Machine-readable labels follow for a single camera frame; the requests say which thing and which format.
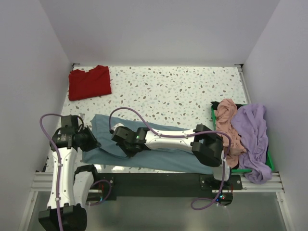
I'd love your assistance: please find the blue-grey t-shirt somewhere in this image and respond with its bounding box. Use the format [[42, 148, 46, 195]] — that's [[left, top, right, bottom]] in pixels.
[[82, 114, 212, 174]]

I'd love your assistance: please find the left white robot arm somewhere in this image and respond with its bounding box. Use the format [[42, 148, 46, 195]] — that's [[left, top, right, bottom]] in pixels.
[[38, 115, 101, 231]]

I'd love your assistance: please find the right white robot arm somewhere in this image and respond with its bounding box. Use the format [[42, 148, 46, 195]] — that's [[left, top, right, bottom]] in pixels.
[[110, 123, 231, 189]]

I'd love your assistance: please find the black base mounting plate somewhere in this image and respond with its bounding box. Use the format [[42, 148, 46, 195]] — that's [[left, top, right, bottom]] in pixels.
[[87, 173, 243, 205]]

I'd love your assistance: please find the folded red t-shirt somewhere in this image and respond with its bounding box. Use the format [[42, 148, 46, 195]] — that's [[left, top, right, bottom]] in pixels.
[[68, 65, 112, 101]]

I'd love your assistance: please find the crumpled pink t-shirt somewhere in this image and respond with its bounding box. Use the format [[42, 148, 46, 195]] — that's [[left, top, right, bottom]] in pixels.
[[214, 99, 246, 168]]

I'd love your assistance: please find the crumpled lilac t-shirt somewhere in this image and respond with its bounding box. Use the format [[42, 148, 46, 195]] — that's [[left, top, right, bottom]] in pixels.
[[231, 103, 272, 184]]

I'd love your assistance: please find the green plastic bin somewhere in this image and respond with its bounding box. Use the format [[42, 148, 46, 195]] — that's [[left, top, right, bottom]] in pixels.
[[211, 101, 275, 174]]

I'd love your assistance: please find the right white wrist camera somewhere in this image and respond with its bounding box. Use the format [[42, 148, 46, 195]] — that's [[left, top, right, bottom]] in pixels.
[[109, 123, 124, 134]]

